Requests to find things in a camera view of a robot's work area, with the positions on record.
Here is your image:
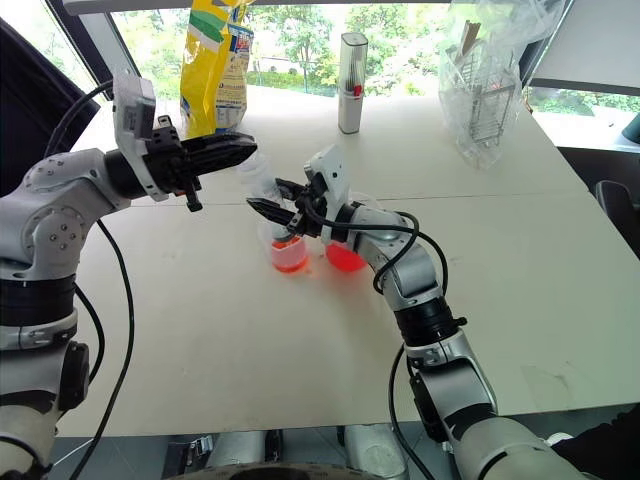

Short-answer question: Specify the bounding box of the white silver upright canister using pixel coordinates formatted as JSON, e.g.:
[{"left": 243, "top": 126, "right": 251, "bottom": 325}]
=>
[{"left": 337, "top": 31, "right": 370, "bottom": 135}]

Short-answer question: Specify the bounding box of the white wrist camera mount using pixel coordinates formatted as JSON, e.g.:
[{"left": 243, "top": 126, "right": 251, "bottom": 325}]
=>
[
  {"left": 111, "top": 74, "right": 171, "bottom": 203},
  {"left": 303, "top": 144, "right": 352, "bottom": 242}
]

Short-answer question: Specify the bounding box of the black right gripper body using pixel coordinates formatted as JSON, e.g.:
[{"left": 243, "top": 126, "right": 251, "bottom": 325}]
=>
[{"left": 289, "top": 184, "right": 329, "bottom": 237}]

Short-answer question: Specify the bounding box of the dark curtain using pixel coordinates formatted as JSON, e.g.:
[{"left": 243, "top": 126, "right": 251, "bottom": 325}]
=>
[{"left": 0, "top": 17, "right": 102, "bottom": 199}]

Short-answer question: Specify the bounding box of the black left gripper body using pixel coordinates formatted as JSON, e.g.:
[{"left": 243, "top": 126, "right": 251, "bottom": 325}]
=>
[{"left": 144, "top": 115, "right": 204, "bottom": 214}]

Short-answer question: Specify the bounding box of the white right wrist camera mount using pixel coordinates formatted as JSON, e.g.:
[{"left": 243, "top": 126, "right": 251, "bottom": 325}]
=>
[{"left": 303, "top": 144, "right": 352, "bottom": 242}]

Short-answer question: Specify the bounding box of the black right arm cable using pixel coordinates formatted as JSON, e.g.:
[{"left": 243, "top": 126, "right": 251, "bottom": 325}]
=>
[{"left": 298, "top": 195, "right": 450, "bottom": 480}]

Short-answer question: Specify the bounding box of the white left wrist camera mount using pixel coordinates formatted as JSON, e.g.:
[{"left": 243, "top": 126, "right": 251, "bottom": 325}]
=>
[{"left": 111, "top": 74, "right": 171, "bottom": 203}]

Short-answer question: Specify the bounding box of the dark chair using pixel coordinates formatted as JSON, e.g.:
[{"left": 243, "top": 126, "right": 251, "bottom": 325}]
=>
[{"left": 555, "top": 145, "right": 640, "bottom": 242}]

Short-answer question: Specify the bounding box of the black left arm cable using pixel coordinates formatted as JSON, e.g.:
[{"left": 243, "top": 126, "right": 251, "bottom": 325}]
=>
[{"left": 43, "top": 79, "right": 137, "bottom": 480}]

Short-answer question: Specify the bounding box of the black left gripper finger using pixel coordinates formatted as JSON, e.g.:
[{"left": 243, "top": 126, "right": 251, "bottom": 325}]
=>
[
  {"left": 180, "top": 133, "right": 259, "bottom": 161},
  {"left": 185, "top": 152, "right": 254, "bottom": 178}
]

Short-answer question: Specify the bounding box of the black fabric object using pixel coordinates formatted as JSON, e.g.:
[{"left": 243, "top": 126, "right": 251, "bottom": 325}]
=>
[{"left": 549, "top": 405, "right": 640, "bottom": 480}]

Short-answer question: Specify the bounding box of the metal wire rack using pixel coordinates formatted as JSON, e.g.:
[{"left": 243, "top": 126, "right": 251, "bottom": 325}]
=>
[{"left": 452, "top": 47, "right": 519, "bottom": 149}]

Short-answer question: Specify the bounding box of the clear cup with red liquid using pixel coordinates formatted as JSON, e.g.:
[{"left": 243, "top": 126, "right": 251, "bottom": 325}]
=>
[
  {"left": 322, "top": 191, "right": 382, "bottom": 274},
  {"left": 256, "top": 218, "right": 309, "bottom": 275}
]

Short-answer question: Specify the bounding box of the clear plastic cup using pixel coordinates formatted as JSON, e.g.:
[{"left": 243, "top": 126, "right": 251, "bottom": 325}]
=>
[{"left": 238, "top": 153, "right": 287, "bottom": 202}]

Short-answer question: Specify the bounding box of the yellow snack bag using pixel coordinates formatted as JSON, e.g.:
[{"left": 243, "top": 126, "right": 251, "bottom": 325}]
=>
[{"left": 179, "top": 0, "right": 256, "bottom": 140}]

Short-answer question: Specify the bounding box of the clear plastic bag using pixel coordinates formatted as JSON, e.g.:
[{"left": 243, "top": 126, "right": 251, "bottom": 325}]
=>
[{"left": 437, "top": 0, "right": 531, "bottom": 171}]

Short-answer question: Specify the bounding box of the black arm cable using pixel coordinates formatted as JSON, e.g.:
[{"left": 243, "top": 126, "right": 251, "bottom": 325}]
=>
[
  {"left": 43, "top": 79, "right": 137, "bottom": 480},
  {"left": 298, "top": 195, "right": 450, "bottom": 480}
]

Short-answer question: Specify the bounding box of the silver rounded robot leg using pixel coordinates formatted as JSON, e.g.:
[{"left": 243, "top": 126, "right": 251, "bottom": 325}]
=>
[
  {"left": 207, "top": 428, "right": 269, "bottom": 469},
  {"left": 343, "top": 422, "right": 407, "bottom": 477}
]

